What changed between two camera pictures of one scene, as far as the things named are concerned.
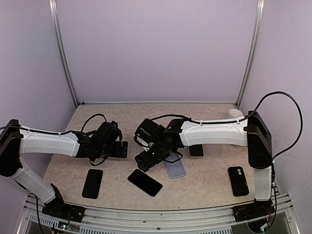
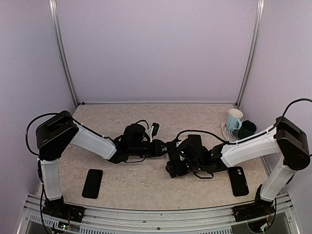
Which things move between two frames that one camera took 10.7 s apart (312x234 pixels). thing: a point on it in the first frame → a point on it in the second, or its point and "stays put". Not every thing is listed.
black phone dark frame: x=91 y=188 stays put
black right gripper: x=145 y=163 → x=171 y=164
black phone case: x=239 y=184 stays put
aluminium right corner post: x=259 y=23 stays put
